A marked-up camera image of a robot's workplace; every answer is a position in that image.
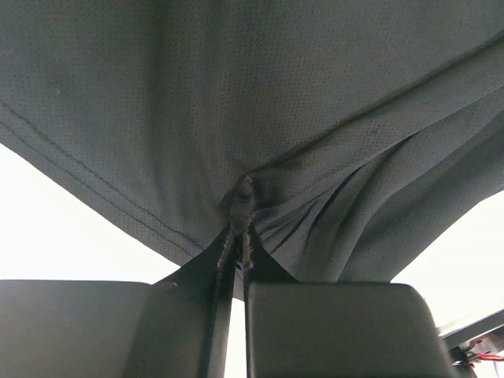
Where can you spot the black t shirt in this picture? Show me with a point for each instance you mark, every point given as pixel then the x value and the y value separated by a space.
pixel 364 129

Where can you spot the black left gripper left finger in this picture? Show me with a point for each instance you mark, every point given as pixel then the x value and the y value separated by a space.
pixel 177 327

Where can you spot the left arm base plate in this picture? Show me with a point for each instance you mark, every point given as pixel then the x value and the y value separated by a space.
pixel 480 341

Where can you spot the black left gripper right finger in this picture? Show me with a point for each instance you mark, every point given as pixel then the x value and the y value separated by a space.
pixel 363 329

